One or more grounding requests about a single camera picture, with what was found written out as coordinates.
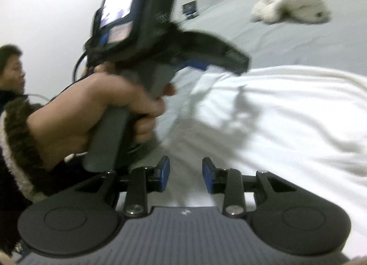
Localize person's head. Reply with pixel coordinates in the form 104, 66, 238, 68
0, 44, 27, 94

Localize white garment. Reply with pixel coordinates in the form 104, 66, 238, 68
156, 64, 367, 257

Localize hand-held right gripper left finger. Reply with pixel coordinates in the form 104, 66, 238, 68
77, 156, 171, 216

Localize white cable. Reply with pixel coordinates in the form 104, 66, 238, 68
25, 94, 53, 102

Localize person's left hand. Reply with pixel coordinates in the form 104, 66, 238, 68
27, 63, 177, 171

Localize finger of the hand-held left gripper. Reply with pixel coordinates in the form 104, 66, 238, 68
178, 23, 250, 76

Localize wall socket with plug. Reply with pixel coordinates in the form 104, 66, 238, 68
182, 0, 199, 19

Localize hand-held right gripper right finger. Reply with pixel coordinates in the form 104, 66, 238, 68
202, 157, 296, 216

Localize black cable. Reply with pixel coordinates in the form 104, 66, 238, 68
52, 47, 98, 102

